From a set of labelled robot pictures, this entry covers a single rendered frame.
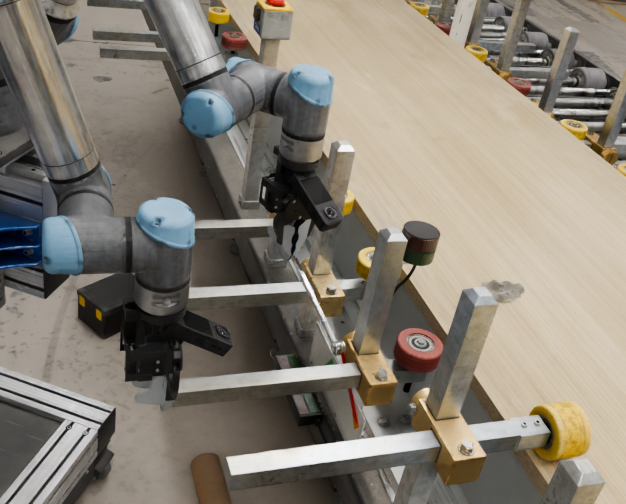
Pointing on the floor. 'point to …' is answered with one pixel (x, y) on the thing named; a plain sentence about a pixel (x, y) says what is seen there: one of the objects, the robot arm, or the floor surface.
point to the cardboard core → (209, 479)
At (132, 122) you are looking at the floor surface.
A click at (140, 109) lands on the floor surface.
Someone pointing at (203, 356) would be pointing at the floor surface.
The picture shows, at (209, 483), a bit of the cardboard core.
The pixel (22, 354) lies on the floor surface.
